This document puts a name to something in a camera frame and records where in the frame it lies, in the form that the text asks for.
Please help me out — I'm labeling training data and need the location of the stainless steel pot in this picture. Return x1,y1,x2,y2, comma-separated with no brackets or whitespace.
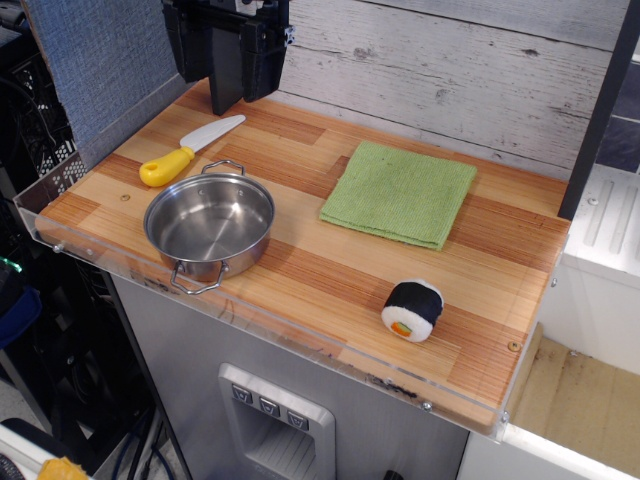
143,160,276,296

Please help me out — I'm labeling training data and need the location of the yellow handled toy knife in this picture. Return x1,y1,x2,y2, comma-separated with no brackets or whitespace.
139,114,246,187

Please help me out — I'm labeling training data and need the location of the black vertical post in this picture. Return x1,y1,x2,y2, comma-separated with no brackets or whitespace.
209,29,243,115
557,0,639,220

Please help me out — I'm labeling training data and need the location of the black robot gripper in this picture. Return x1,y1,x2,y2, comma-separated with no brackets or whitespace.
162,1,295,102

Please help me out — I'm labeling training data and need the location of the clear acrylic table guard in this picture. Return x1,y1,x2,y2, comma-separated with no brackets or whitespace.
15,154,568,437

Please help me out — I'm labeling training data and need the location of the silver toy fridge dispenser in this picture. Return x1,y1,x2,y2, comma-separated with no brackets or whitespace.
218,363,337,479

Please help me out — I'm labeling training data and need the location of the white toy sink counter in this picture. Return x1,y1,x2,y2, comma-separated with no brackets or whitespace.
503,166,639,479

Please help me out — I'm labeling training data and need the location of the green folded cloth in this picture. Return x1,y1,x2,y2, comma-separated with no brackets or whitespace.
320,141,477,251

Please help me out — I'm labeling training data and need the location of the blue grey fabric panel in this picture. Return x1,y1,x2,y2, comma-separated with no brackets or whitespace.
22,1,190,169

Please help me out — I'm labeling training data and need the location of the black plastic crate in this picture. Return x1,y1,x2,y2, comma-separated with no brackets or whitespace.
1,15,77,192

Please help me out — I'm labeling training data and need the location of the black right vertical post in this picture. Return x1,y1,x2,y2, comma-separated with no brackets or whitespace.
557,0,639,220

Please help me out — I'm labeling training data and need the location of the plush sushi roll toy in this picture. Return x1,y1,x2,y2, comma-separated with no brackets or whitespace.
381,279,445,343

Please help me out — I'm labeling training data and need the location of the black left vertical post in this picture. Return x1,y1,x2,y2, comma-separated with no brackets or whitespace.
209,29,243,115

